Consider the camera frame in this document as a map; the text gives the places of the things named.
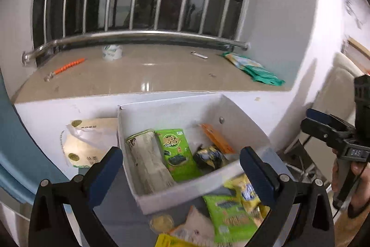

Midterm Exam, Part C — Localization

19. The round jelly cup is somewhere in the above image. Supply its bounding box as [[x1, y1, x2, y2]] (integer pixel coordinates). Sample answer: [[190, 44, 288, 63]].
[[149, 214, 174, 234]]

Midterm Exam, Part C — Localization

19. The blue curtain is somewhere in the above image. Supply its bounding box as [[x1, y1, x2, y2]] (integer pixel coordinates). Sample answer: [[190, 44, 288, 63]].
[[0, 80, 69, 204]]

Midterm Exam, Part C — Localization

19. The black potato chips bag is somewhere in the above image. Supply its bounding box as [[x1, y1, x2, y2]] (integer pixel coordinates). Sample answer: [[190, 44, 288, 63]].
[[193, 145, 228, 171]]

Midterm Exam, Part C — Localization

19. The yellow snack packet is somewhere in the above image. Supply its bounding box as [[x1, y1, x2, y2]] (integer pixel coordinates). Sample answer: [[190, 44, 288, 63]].
[[154, 233, 197, 247]]

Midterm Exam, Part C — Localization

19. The white cardboard box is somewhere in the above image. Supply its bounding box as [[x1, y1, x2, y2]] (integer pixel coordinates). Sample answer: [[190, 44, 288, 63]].
[[118, 93, 270, 215]]

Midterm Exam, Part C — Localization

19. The yellow blue snack bag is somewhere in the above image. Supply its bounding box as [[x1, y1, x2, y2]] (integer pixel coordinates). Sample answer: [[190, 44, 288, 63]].
[[224, 174, 270, 226]]

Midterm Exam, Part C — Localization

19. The small white lighter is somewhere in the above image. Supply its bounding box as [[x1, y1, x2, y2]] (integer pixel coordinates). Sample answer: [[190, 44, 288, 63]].
[[191, 51, 208, 59]]

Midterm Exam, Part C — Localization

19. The orange handled tool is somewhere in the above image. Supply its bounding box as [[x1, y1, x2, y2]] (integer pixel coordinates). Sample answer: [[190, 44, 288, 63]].
[[44, 58, 85, 82]]

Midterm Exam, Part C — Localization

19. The green wet wipes pack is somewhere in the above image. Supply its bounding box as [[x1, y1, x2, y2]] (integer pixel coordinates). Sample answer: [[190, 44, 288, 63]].
[[221, 52, 285, 87]]

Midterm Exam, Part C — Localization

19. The right hand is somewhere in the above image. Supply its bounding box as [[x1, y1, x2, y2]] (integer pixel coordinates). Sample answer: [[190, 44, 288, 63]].
[[331, 148, 370, 215]]

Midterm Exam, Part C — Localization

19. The beige printed snack bag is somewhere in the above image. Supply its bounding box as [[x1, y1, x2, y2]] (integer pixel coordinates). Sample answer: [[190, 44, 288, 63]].
[[126, 129, 176, 194]]

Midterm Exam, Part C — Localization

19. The metal chair base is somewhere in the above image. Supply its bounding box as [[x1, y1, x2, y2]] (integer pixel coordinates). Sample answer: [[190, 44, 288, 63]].
[[278, 137, 331, 190]]

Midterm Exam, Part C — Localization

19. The clear cake snack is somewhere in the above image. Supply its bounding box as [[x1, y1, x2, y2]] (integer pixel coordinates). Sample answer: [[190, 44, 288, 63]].
[[169, 206, 216, 246]]

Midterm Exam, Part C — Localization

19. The green seaweed snack pack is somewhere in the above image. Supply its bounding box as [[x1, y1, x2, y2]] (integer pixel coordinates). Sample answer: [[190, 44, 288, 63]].
[[156, 128, 202, 182]]

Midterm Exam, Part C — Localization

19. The orange snack stick pack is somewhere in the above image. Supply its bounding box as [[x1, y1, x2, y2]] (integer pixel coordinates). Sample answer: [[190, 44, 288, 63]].
[[200, 123, 235, 154]]

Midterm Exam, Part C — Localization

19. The white tape roll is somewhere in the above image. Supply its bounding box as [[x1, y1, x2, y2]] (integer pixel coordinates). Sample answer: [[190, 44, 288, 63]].
[[102, 44, 123, 61]]

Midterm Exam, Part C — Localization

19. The blue grey table mat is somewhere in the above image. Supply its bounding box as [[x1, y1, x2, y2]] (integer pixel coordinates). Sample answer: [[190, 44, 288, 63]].
[[80, 148, 299, 247]]

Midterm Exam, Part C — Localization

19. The steel window guard railing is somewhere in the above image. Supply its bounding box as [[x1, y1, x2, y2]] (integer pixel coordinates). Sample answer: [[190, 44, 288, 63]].
[[21, 0, 268, 66]]

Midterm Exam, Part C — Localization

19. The green snack bag on mat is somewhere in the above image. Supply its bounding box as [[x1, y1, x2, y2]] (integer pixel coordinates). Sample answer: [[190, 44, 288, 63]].
[[203, 195, 259, 243]]

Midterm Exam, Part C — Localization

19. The white paper bag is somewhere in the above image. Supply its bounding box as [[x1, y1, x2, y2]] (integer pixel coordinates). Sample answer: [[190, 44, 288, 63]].
[[60, 118, 119, 168]]

